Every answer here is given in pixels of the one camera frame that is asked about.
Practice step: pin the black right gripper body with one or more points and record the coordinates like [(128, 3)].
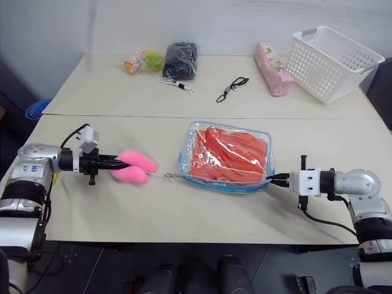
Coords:
[(303, 202)]

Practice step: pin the blue plastic stool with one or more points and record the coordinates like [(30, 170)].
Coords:
[(35, 110)]

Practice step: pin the white plastic lattice basket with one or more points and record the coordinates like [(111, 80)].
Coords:
[(309, 70)]

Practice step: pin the bagged yellow green toy fruit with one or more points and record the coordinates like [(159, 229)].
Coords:
[(153, 58)]

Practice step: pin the black cloth in plastic bag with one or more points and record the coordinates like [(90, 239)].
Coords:
[(179, 61)]

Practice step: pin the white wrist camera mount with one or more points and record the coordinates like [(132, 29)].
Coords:
[(309, 182), (88, 137)]

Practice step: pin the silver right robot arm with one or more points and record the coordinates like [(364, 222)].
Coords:
[(358, 183)]

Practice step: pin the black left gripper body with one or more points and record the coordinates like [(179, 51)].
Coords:
[(87, 165)]

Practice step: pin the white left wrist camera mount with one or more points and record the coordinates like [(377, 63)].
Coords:
[(88, 137)]

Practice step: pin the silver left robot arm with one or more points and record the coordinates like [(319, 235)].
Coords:
[(33, 162)]

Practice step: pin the orange cloth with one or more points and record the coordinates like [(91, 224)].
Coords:
[(226, 153)]

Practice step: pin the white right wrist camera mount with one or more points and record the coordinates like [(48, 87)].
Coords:
[(309, 182)]

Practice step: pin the pink fluffy zipper pull charm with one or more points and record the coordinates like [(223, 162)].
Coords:
[(134, 160)]

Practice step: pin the clear plastic pouch blue trim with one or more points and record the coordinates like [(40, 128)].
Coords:
[(191, 134)]

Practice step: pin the pink floral tissue pack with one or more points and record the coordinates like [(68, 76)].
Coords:
[(274, 72)]

